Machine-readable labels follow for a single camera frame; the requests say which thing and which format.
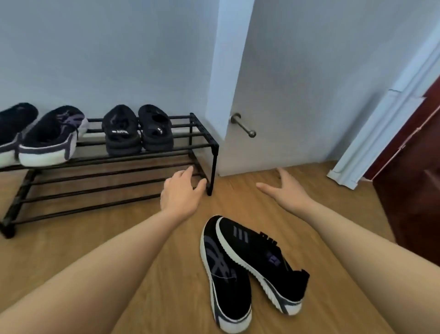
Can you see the person's right hand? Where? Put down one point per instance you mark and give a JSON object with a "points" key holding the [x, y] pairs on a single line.
{"points": [[292, 198]]}

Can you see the person's left hand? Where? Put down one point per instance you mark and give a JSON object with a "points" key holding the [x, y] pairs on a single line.
{"points": [[178, 196]]}

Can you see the person's left thumb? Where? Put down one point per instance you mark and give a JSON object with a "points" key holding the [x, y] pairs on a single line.
{"points": [[201, 187]]}

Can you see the person's right thumb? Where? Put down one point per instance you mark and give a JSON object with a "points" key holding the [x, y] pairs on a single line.
{"points": [[267, 189]]}

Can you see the person's right forearm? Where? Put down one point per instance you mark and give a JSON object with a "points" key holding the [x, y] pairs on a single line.
{"points": [[364, 261]]}

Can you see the person's left forearm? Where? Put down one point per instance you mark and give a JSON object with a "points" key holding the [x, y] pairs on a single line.
{"points": [[89, 275]]}

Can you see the metal door stopper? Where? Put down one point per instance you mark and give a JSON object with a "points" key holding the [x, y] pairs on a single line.
{"points": [[243, 126]]}

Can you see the black chunky sandal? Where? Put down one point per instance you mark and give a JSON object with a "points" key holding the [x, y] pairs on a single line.
{"points": [[121, 132], [156, 132]]}

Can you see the black sneaker purple stripes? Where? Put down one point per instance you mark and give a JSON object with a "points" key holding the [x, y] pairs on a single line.
{"points": [[227, 285], [268, 265]]}

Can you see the black metal shoe rack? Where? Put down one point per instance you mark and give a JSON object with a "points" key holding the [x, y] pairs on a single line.
{"points": [[113, 179]]}

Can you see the dark red wooden door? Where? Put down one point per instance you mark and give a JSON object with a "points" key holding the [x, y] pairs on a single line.
{"points": [[409, 192]]}

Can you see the black sneaker white sole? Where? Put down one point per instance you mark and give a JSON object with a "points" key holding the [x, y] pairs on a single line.
{"points": [[48, 137], [13, 124]]}

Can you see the white door frame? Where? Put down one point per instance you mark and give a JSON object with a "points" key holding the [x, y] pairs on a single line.
{"points": [[378, 127]]}

